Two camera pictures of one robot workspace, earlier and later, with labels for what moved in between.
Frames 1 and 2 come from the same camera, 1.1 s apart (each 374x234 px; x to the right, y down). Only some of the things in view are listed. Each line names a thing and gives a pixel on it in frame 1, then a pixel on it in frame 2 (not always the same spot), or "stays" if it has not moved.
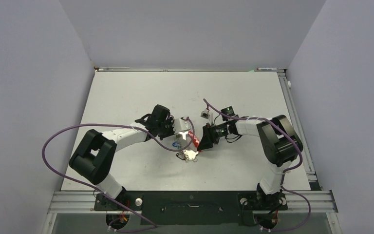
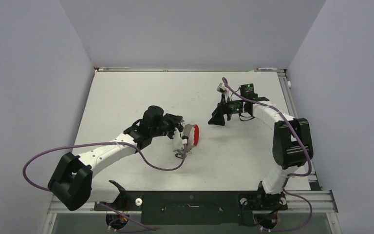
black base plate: (193, 207) stays
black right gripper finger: (206, 141) to (217, 118)
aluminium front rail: (84, 202) stays
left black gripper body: (165, 128) stays
